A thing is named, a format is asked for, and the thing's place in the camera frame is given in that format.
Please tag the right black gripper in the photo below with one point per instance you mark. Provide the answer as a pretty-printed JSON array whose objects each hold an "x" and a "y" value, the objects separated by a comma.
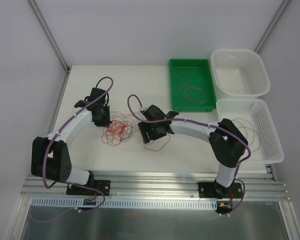
[{"x": 147, "y": 132}]

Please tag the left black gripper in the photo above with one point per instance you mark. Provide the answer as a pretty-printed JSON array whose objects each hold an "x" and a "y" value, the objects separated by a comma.
[{"x": 105, "y": 118}]

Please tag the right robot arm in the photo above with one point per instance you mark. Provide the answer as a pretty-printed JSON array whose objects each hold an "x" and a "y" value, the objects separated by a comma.
[{"x": 227, "y": 142}]

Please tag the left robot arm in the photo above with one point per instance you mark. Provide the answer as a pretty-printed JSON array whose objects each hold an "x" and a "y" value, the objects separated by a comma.
[{"x": 50, "y": 158}]

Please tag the green plastic tray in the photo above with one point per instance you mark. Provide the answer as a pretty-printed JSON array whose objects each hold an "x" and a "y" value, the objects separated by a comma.
[{"x": 191, "y": 84}]

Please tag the white perforated basket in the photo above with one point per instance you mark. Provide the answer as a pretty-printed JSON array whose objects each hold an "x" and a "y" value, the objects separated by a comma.
[{"x": 253, "y": 119}]

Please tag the white plastic tub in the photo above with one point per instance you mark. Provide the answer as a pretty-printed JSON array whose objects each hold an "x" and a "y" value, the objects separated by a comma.
[{"x": 239, "y": 73}]

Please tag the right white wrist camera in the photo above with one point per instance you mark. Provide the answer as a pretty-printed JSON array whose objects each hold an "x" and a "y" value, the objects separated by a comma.
[{"x": 142, "y": 108}]

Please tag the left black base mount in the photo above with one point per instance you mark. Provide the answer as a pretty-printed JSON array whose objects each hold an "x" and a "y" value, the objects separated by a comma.
[{"x": 103, "y": 186}]

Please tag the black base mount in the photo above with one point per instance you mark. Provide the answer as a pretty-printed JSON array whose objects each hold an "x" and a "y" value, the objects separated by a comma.
[
  {"x": 208, "y": 189},
  {"x": 103, "y": 186}
]

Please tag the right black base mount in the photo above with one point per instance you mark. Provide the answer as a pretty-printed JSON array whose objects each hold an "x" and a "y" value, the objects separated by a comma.
[{"x": 208, "y": 189}]

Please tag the white slotted cable duct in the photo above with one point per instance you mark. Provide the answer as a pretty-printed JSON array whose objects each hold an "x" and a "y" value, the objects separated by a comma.
[{"x": 125, "y": 203}]

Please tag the left aluminium corner post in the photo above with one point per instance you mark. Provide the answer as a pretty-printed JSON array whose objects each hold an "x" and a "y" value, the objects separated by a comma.
[{"x": 43, "y": 24}]

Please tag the aluminium corner post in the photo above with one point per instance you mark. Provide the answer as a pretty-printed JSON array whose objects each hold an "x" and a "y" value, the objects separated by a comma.
[
  {"x": 272, "y": 24},
  {"x": 43, "y": 24}
]

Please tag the aluminium rail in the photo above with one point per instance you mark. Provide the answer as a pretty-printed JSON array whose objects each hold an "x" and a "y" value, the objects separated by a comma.
[{"x": 260, "y": 187}]

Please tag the right aluminium corner post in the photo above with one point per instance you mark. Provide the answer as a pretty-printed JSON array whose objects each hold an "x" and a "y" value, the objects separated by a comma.
[{"x": 272, "y": 24}]

